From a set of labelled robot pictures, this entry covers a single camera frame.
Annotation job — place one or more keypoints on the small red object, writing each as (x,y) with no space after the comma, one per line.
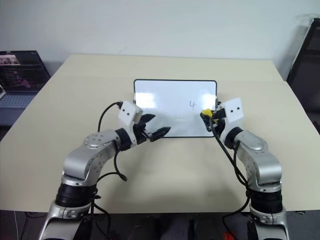
(230,236)

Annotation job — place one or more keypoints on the small black-framed whiteboard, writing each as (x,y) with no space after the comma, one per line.
(172,107)

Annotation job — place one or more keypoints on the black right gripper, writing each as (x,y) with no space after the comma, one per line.
(219,115)

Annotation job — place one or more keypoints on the dark chair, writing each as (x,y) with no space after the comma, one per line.
(306,65)

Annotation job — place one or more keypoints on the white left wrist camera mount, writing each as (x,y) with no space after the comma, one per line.
(127,113)

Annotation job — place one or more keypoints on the open grey laptop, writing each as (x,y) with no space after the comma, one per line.
(20,75)

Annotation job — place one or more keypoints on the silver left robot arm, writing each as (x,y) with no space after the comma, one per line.
(92,155)

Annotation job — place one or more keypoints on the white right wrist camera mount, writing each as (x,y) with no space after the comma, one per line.
(233,111)

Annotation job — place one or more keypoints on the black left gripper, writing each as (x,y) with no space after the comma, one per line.
(140,131)

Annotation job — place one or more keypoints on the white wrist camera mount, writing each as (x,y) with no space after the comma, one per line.
(233,111)
(127,113)

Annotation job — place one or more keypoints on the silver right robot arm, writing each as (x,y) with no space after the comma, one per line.
(260,160)

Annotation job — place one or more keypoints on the yellow whiteboard eraser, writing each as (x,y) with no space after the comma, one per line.
(206,112)

